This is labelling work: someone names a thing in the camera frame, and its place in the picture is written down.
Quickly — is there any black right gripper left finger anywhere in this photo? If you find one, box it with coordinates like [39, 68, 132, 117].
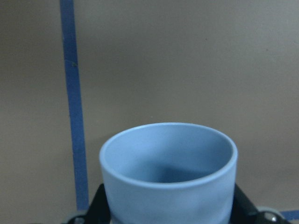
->
[70, 183, 112, 224]

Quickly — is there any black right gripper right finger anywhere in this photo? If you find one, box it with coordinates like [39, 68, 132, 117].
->
[230, 184, 284, 224]

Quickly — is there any light blue plastic cup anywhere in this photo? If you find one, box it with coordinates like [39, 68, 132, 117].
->
[99, 123, 238, 224]

